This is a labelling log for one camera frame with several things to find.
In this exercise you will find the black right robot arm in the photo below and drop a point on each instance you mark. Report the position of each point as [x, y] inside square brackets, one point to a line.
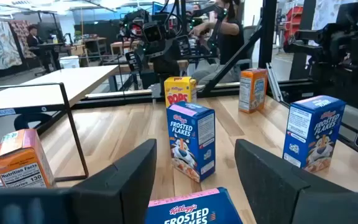
[166, 67]

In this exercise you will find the white patterned hanging cloth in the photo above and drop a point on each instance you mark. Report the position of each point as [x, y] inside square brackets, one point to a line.
[2, 43]

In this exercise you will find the light wooden side table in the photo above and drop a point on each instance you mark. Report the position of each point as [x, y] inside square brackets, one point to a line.
[121, 46]

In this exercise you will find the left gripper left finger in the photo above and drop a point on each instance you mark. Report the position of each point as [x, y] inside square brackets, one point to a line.
[104, 202]

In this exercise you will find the silver aluminium bracket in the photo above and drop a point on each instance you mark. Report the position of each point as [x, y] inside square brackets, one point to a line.
[273, 82]

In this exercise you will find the red patterned hanging cloth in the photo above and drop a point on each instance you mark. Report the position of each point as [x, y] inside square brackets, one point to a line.
[23, 37]

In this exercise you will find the wooden shelf with black frame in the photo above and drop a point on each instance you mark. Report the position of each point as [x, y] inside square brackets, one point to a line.
[57, 84]

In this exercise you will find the blue Frosted Flakes cereal box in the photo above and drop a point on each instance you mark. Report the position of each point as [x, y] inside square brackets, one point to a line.
[194, 211]
[312, 130]
[188, 133]

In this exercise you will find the orange Mini-Wheats cereal box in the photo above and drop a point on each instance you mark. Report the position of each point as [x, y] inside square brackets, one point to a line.
[20, 158]
[253, 90]

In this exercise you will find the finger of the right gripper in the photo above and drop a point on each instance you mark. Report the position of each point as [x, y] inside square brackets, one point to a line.
[183, 46]
[134, 60]

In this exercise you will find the person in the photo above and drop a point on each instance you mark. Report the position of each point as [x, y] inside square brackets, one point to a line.
[196, 7]
[33, 39]
[232, 43]

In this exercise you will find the yellow Corn Pops cereal box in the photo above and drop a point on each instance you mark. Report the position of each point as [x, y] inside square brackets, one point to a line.
[179, 90]

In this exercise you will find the black aluminium rig frame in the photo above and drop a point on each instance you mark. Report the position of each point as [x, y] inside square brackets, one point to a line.
[267, 37]

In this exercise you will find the red storage rack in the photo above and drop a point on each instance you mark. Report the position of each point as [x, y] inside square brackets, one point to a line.
[294, 21]

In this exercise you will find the white storage bin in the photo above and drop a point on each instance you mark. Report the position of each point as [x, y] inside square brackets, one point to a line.
[69, 61]

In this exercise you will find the grey office chair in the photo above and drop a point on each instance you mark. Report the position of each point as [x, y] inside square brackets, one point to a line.
[250, 46]

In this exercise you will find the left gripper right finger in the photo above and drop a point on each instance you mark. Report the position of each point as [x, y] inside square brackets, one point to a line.
[275, 193]

